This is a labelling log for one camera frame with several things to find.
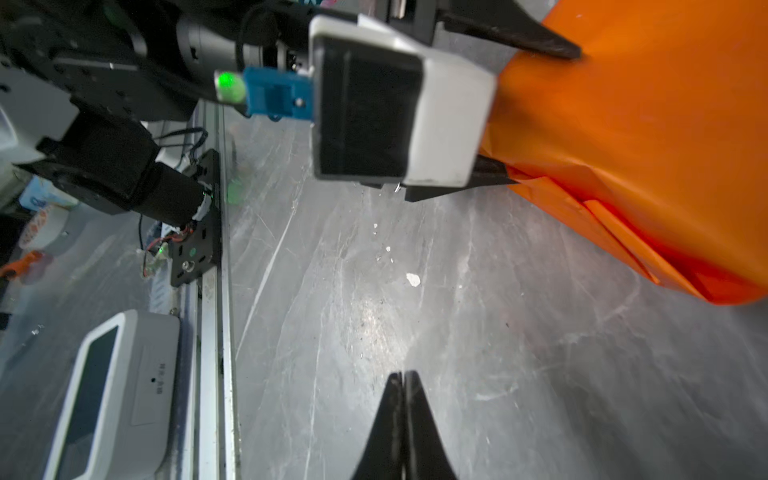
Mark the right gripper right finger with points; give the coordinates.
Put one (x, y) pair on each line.
(424, 454)

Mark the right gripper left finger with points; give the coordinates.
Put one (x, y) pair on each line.
(383, 457)

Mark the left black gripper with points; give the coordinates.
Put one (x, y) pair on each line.
(503, 22)

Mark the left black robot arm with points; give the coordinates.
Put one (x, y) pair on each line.
(81, 79)

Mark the white display device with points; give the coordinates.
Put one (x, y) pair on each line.
(115, 419)

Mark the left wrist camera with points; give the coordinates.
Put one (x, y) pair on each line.
(379, 103)

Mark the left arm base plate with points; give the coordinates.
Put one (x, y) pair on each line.
(202, 249)

